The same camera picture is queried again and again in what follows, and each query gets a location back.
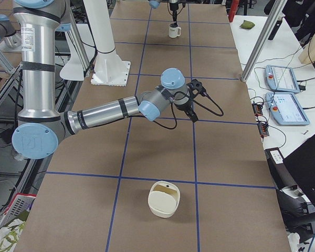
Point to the far blue teach pendant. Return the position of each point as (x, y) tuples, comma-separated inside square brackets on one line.
[(281, 78)]

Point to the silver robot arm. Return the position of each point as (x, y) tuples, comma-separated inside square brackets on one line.
[(40, 126)]

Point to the green bean bag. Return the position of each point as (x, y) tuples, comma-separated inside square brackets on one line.
[(247, 25)]

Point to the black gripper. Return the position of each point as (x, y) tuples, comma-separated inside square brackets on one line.
[(174, 7), (183, 107)]

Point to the red cylinder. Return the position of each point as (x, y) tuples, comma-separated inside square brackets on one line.
[(233, 10)]

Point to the white HOME mug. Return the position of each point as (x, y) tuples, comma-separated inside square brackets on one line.
[(174, 31)]

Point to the blue teach pendant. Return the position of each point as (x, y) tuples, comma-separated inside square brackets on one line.
[(285, 108), (281, 78)]

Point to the white basket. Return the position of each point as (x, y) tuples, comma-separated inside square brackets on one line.
[(19, 203)]

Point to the near blue teach pendant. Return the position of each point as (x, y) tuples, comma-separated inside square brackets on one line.
[(285, 108)]

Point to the cream oval container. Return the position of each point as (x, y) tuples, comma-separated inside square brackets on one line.
[(163, 199)]

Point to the black Huawei monitor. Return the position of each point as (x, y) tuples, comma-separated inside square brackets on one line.
[(301, 166)]

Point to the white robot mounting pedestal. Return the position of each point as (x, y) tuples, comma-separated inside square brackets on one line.
[(109, 69)]

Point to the aluminium frame post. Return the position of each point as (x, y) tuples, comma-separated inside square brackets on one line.
[(275, 15)]

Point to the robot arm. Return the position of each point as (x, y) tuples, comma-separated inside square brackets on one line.
[(156, 3)]

